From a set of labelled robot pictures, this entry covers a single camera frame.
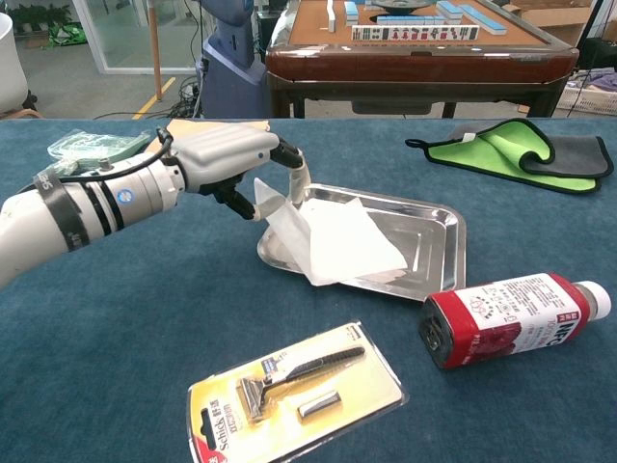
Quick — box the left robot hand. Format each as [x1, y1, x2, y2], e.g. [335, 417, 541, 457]
[166, 123, 310, 222]

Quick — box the white paper sheet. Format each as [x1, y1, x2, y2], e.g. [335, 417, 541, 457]
[254, 177, 410, 286]

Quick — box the stainless steel tray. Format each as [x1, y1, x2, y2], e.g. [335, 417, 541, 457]
[256, 182, 468, 303]

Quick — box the kraft spiral notebook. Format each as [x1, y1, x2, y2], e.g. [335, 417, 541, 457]
[144, 119, 271, 154]

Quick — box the blue machine base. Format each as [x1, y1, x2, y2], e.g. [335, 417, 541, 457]
[196, 0, 271, 120]

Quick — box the wooden pole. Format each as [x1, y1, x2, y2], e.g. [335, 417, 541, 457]
[147, 0, 164, 102]

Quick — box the green plastic scoop in bag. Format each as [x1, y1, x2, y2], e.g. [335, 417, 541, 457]
[46, 128, 152, 176]

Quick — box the green bag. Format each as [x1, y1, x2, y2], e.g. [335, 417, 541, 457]
[46, 22, 89, 48]

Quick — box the brown mahjong table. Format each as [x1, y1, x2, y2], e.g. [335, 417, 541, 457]
[265, 0, 580, 120]

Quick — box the row of face-up mahjong tiles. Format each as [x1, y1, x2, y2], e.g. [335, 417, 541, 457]
[351, 23, 481, 42]

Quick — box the short row of blue mahjong tiles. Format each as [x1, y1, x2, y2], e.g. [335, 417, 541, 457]
[376, 14, 447, 26]

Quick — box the white round seat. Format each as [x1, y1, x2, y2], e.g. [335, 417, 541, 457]
[0, 13, 29, 116]

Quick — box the dark round centre dish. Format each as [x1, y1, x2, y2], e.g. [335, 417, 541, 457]
[370, 0, 433, 14]

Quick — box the yellow razor blister pack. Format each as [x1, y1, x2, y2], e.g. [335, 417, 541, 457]
[186, 320, 410, 463]

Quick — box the green and grey microfibre cloth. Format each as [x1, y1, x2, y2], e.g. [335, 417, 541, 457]
[405, 117, 615, 196]

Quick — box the long row of blue mahjong tiles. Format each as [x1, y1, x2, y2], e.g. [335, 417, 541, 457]
[457, 4, 508, 36]

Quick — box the red juice bottle white cap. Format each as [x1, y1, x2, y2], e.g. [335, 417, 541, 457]
[417, 272, 613, 371]

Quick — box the white plastic basket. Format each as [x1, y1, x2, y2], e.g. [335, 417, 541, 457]
[556, 71, 617, 117]

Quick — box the bundle of black cables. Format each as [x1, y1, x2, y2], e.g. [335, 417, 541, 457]
[94, 71, 202, 121]

